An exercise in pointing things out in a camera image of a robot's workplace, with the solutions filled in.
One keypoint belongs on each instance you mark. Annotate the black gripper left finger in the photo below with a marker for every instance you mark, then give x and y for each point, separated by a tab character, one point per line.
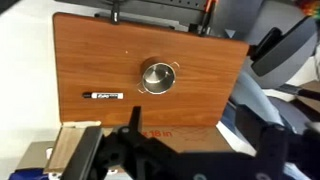
113	156

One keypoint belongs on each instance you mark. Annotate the black white dry-erase marker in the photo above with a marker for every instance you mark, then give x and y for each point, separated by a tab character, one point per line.
103	96

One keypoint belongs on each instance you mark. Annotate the small silver metal pot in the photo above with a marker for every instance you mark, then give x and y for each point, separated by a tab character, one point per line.
158	78

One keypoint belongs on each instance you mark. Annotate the blue grey office chair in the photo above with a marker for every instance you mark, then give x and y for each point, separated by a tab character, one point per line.
286	50

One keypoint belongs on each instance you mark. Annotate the brown cardboard box orange print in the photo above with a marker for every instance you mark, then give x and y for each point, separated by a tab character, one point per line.
200	138

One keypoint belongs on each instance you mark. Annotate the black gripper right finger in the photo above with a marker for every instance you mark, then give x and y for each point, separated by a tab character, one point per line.
273	150

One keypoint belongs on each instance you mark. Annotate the light wooden plank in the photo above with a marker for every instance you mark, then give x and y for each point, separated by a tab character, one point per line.
65	146

